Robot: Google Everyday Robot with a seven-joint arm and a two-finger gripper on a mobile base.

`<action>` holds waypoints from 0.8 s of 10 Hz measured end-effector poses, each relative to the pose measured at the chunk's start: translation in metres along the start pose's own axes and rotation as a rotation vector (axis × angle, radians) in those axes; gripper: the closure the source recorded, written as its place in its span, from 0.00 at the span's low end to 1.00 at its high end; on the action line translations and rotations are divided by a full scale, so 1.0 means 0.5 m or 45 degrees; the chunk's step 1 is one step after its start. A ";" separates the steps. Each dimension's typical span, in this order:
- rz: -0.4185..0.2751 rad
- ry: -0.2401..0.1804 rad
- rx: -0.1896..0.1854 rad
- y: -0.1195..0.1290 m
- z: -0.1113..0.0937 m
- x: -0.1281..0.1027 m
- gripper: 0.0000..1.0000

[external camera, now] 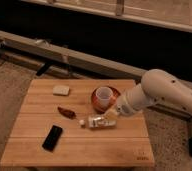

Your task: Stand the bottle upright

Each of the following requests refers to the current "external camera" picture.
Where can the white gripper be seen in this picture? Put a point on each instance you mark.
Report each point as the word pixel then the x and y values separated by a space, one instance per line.
pixel 121 107

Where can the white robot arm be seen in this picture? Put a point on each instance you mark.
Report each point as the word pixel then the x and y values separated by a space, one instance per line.
pixel 156 85

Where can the orange round plate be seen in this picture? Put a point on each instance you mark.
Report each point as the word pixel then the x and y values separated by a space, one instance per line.
pixel 95 104

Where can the white plastic cup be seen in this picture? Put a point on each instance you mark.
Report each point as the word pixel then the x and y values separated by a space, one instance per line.
pixel 103 95

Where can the dark red chili pepper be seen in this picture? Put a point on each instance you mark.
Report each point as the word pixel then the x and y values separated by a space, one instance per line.
pixel 67 113

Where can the wooden low table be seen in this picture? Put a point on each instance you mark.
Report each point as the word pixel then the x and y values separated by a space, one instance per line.
pixel 126 145

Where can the black remote phone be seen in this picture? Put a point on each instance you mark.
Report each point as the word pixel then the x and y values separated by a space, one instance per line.
pixel 52 138

